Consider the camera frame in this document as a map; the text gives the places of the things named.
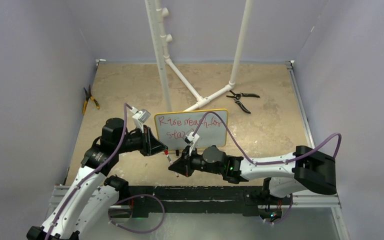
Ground yellow framed whiteboard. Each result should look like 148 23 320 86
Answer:
153 108 229 151

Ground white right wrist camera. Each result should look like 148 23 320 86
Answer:
184 131 200 156

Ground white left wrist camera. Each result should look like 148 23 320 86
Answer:
130 106 151 133

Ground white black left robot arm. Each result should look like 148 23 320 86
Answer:
26 118 168 240

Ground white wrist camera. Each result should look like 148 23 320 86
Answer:
184 131 200 156
130 106 151 133

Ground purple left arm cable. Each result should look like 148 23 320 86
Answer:
44 102 135 240

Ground white PVC pipe frame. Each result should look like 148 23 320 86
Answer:
145 0 254 111

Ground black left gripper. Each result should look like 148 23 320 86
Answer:
116 125 168 157

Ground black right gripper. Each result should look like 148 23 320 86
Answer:
170 143 224 176

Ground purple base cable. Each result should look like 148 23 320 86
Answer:
107 193 165 235
261 195 294 227

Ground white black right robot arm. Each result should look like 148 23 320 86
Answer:
168 145 337 204

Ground white red whiteboard marker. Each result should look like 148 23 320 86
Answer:
164 150 179 178

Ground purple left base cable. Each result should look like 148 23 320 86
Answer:
107 193 165 235

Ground black grey wire stripper pliers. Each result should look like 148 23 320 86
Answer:
225 90 261 115

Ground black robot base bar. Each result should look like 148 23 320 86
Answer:
107 174 294 220

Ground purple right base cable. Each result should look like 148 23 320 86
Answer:
261 195 294 227

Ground yellow black needle-nose pliers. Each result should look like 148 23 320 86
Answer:
82 84 101 115

